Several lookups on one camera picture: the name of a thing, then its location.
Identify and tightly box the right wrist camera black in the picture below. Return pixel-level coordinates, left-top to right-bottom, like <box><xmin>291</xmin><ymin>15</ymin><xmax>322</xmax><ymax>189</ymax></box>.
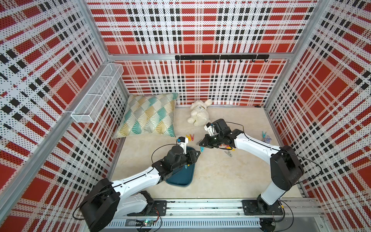
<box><xmin>204</xmin><ymin>119</ymin><xmax>229</xmax><ymax>136</ymax></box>

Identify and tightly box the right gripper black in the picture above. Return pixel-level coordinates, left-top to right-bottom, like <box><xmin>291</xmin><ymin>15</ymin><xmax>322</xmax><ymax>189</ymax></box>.
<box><xmin>198</xmin><ymin>133</ymin><xmax>223</xmax><ymax>149</ymax></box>

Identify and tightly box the patterned cushion teal yellow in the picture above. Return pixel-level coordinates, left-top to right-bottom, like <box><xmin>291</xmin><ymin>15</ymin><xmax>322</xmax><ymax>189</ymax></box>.
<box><xmin>114</xmin><ymin>93</ymin><xmax>179</xmax><ymax>138</ymax></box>

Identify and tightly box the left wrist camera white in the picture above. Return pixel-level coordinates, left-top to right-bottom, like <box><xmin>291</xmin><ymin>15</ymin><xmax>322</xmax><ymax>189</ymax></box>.
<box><xmin>177</xmin><ymin>136</ymin><xmax>189</xmax><ymax>154</ymax></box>

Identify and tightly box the white plush toy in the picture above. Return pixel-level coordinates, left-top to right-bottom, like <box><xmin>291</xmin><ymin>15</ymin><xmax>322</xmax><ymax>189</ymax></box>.
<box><xmin>187</xmin><ymin>99</ymin><xmax>213</xmax><ymax>127</ymax></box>

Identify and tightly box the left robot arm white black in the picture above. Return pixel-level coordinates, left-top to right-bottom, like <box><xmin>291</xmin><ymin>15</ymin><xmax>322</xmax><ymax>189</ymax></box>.
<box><xmin>78</xmin><ymin>145</ymin><xmax>201</xmax><ymax>232</ymax></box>

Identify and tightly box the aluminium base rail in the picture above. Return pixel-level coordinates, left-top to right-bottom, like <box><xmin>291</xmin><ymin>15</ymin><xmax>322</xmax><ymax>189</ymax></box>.
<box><xmin>150</xmin><ymin>198</ymin><xmax>322</xmax><ymax>218</ymax></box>

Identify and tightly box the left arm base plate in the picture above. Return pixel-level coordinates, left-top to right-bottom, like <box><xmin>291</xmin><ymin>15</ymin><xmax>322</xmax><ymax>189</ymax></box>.
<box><xmin>128</xmin><ymin>200</ymin><xmax>168</xmax><ymax>217</ymax></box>

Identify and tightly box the black hook rail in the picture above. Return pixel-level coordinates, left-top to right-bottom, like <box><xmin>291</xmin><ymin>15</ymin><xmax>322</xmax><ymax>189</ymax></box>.
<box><xmin>175</xmin><ymin>54</ymin><xmax>270</xmax><ymax>61</ymax></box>

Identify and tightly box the purple clothespin far right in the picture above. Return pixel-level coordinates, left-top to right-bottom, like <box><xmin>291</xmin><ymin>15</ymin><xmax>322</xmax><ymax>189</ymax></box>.
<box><xmin>263</xmin><ymin>136</ymin><xmax>272</xmax><ymax>144</ymax></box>

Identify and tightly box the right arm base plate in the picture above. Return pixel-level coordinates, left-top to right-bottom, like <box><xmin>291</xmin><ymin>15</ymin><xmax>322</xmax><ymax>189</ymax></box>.
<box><xmin>242</xmin><ymin>200</ymin><xmax>284</xmax><ymax>216</ymax></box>

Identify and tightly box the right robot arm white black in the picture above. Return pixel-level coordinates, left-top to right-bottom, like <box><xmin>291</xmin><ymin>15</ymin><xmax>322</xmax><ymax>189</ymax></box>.
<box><xmin>199</xmin><ymin>129</ymin><xmax>304</xmax><ymax>214</ymax></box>

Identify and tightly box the teal plastic storage box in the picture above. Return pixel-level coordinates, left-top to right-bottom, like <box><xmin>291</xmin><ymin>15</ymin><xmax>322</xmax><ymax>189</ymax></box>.
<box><xmin>164</xmin><ymin>145</ymin><xmax>195</xmax><ymax>187</ymax></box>

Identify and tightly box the green circuit board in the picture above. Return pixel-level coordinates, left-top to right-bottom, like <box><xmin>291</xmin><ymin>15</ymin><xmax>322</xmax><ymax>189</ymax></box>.
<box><xmin>136</xmin><ymin>219</ymin><xmax>156</xmax><ymax>227</ymax></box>

